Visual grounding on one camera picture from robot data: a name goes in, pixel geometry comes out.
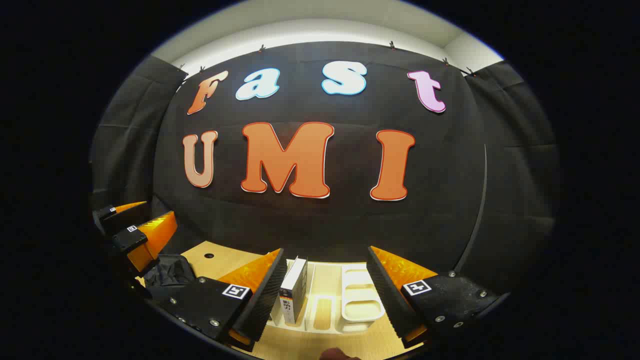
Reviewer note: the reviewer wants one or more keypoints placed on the white bookshelf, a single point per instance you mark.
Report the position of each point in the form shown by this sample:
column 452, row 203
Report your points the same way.
column 357, row 300

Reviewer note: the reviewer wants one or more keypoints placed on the grey portrait cover book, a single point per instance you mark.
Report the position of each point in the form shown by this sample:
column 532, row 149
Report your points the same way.
column 296, row 287

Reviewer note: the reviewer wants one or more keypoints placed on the row of small cloth clips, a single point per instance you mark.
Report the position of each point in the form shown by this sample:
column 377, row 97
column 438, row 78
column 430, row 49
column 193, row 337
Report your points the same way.
column 392, row 45

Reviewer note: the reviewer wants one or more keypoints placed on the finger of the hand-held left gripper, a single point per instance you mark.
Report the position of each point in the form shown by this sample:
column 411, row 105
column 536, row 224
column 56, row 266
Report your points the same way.
column 129, row 241
column 107, row 215

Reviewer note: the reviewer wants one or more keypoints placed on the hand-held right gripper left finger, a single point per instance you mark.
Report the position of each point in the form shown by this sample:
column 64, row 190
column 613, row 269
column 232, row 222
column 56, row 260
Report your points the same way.
column 264, row 300

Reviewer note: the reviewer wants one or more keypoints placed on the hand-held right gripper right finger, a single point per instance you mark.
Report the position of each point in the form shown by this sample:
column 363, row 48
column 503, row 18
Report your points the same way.
column 387, row 295

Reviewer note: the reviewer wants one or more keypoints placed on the black schoolbag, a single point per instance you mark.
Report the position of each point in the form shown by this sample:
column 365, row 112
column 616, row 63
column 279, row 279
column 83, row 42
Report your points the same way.
column 170, row 274

